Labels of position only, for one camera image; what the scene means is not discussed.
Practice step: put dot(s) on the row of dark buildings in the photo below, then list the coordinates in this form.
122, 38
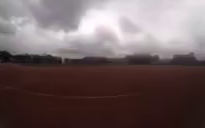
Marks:
140, 59

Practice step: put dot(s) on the red clay sports ground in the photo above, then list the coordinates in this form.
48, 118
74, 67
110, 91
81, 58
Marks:
103, 80

